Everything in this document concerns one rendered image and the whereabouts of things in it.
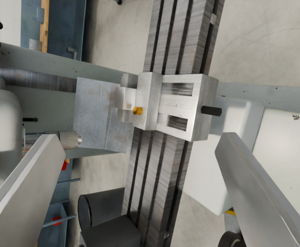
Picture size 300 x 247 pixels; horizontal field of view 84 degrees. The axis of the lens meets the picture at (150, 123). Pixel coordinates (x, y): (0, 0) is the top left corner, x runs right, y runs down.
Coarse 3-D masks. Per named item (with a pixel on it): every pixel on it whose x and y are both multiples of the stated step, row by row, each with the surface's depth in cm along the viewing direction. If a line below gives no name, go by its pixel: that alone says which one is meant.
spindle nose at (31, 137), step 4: (28, 132) 35; (32, 132) 36; (36, 132) 36; (28, 136) 35; (32, 136) 35; (36, 136) 35; (28, 140) 34; (32, 140) 35; (36, 140) 35; (28, 144) 34; (32, 144) 35; (28, 148) 35
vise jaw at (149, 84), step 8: (152, 72) 42; (144, 80) 44; (152, 80) 42; (160, 80) 44; (144, 88) 44; (152, 88) 43; (160, 88) 44; (136, 96) 47; (144, 96) 44; (152, 96) 43; (136, 104) 47; (144, 104) 44; (152, 104) 44; (144, 112) 44; (152, 112) 44; (136, 120) 47; (144, 120) 44; (152, 120) 45; (144, 128) 44; (152, 128) 45
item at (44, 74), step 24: (0, 48) 56; (24, 48) 61; (0, 72) 58; (24, 72) 61; (48, 72) 66; (72, 72) 71; (96, 72) 78; (120, 72) 85; (24, 96) 63; (48, 96) 68; (72, 96) 74; (48, 120) 70; (72, 120) 76
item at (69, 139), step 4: (52, 132) 38; (56, 132) 39; (60, 132) 39; (64, 132) 40; (68, 132) 40; (72, 132) 41; (76, 132) 41; (60, 136) 38; (64, 136) 39; (68, 136) 39; (72, 136) 40; (76, 136) 40; (60, 140) 38; (64, 140) 39; (68, 140) 39; (72, 140) 40; (76, 140) 40; (64, 144) 39; (68, 144) 39; (72, 144) 40; (76, 144) 40; (64, 148) 39; (68, 148) 40; (72, 148) 41
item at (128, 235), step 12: (120, 216) 69; (96, 228) 62; (108, 228) 62; (120, 228) 63; (132, 228) 64; (84, 240) 56; (96, 240) 57; (108, 240) 57; (120, 240) 58; (132, 240) 60
